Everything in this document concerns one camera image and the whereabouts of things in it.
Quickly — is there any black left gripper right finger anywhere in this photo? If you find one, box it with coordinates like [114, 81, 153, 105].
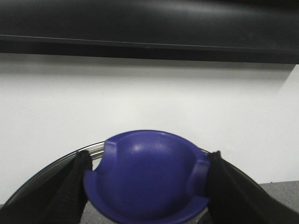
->
[207, 151, 299, 224]

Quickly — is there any black range hood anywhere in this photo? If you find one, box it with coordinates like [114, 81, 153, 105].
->
[0, 0, 299, 64]

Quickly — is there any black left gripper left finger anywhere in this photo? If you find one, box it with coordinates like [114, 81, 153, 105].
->
[0, 151, 92, 224]

